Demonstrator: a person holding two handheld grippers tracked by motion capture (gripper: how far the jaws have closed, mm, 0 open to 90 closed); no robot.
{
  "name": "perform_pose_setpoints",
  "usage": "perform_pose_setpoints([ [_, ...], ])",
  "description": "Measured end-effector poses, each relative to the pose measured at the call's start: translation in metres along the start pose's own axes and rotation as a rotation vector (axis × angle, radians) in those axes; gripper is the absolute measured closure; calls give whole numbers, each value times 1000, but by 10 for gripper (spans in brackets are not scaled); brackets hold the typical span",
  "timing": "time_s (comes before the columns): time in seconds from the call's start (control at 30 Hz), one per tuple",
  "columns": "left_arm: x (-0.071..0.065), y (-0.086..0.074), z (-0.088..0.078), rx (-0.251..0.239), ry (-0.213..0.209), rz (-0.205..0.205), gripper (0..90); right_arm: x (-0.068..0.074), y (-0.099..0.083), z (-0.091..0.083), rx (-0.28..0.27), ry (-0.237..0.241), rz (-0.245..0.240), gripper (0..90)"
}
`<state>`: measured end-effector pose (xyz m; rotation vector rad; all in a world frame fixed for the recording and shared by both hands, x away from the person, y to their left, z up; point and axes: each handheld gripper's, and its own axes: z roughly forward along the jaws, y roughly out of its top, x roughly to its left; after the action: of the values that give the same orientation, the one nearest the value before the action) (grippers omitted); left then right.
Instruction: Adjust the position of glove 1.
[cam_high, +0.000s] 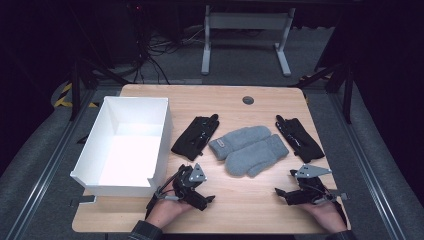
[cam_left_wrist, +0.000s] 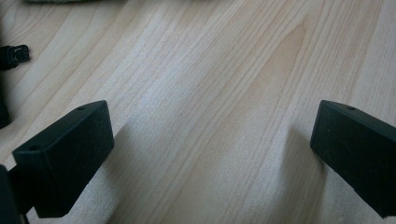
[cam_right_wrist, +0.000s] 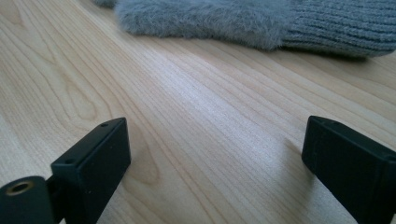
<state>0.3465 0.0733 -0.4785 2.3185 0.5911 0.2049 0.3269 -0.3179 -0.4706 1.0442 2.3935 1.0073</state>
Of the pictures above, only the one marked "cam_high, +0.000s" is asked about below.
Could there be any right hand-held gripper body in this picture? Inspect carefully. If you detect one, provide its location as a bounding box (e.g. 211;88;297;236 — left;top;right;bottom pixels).
285;163;334;206

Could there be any person's right hand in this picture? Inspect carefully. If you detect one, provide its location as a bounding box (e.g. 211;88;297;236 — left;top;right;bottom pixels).
295;199;348;233

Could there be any white metal stand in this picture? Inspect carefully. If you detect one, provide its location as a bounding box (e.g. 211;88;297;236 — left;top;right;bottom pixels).
200;4;297;78

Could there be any black tripod stand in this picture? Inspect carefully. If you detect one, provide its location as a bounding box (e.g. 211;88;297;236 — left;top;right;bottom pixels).
288;59;355;125
68;56;131;122

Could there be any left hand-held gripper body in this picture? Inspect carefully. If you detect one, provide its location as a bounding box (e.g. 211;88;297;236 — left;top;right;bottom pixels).
171;162;208;202

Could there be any black glove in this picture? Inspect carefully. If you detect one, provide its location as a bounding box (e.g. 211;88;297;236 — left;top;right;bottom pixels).
170;113;221;162
275;114;326;164

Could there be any aluminium floor rail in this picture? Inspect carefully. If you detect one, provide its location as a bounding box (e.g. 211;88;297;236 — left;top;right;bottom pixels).
328;93;406;240
4;89;98;240

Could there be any bundle of black floor cables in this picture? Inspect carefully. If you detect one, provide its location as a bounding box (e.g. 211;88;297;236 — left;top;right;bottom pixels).
128;26;206;85

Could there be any white box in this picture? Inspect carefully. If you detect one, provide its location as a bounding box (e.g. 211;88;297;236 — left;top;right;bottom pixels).
69;95;174;198

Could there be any yellow and black floor tape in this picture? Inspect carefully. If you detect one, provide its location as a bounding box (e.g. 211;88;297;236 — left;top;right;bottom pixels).
53;82;100;109

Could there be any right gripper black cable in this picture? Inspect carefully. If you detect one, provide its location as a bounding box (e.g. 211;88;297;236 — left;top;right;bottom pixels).
313;188;348;225

